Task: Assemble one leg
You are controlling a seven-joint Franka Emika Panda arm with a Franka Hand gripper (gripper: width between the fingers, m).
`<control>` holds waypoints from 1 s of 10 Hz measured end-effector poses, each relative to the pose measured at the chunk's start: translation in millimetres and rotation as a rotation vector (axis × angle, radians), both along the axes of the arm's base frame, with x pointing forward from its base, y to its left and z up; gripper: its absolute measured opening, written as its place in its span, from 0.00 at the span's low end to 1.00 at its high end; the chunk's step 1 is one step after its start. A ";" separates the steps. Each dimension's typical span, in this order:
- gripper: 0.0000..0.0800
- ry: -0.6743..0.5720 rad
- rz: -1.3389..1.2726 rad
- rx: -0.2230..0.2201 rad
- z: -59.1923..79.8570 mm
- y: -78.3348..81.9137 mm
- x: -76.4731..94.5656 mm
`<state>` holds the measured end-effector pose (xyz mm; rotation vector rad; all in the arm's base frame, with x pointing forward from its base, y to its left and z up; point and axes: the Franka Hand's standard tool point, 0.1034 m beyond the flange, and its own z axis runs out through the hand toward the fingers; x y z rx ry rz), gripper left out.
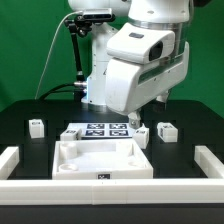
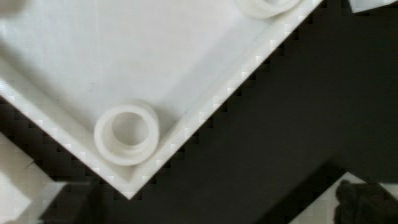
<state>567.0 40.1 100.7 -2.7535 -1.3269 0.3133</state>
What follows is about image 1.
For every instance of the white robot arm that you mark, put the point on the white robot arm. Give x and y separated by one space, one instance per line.
173 15

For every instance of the grey camera on mount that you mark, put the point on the grey camera on mount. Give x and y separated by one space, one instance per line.
97 14

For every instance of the fiducial marker sheet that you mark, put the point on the fiducial marker sheet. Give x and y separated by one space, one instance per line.
103 130

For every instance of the white U-shaped fence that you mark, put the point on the white U-shaped fence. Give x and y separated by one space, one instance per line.
93 192

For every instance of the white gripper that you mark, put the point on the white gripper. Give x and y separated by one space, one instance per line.
130 86

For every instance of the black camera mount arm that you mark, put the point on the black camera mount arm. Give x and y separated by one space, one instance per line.
77 46

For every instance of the white square tabletop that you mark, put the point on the white square tabletop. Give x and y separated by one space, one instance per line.
100 159

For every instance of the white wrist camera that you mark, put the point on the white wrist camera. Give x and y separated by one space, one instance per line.
141 45

